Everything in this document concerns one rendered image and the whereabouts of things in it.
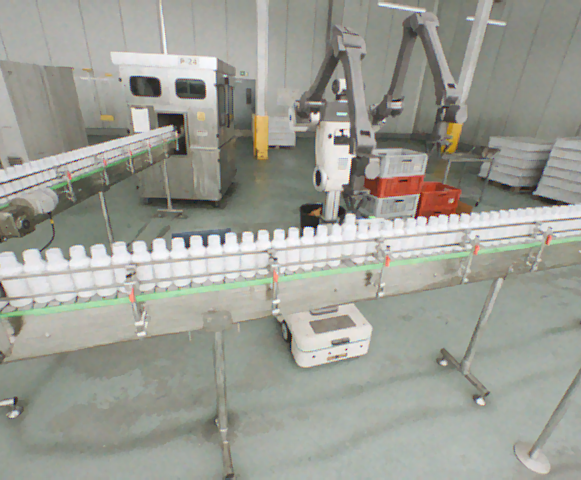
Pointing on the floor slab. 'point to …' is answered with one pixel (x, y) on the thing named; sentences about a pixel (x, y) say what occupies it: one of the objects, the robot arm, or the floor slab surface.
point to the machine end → (177, 115)
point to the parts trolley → (464, 172)
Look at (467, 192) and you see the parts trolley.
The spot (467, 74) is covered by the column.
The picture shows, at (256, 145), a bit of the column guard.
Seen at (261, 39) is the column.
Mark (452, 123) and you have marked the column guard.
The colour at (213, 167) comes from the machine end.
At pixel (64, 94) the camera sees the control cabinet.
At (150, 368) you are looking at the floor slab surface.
